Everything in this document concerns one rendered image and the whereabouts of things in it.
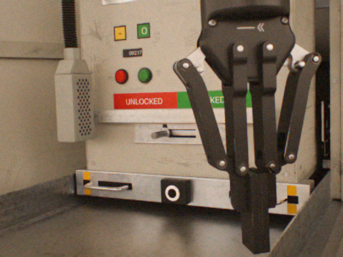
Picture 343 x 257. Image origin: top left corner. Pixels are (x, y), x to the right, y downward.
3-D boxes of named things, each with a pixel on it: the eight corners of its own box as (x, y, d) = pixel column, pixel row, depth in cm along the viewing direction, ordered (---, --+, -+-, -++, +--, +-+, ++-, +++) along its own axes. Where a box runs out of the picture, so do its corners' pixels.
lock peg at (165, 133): (158, 141, 89) (157, 122, 89) (148, 141, 90) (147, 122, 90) (172, 137, 95) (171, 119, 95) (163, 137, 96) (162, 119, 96)
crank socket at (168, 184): (185, 205, 90) (184, 182, 89) (159, 203, 92) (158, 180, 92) (191, 202, 92) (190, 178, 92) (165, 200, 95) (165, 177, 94)
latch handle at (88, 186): (120, 192, 95) (120, 188, 95) (79, 188, 100) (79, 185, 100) (133, 186, 100) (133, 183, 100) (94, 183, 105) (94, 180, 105)
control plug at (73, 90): (75, 143, 92) (70, 58, 91) (57, 142, 94) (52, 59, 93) (97, 139, 99) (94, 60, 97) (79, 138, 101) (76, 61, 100)
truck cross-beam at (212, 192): (310, 216, 81) (310, 185, 81) (76, 194, 106) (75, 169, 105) (314, 210, 86) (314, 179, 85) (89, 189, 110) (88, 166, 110)
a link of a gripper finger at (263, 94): (242, 46, 40) (258, 44, 40) (252, 167, 41) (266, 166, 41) (260, 40, 36) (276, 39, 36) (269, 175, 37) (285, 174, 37)
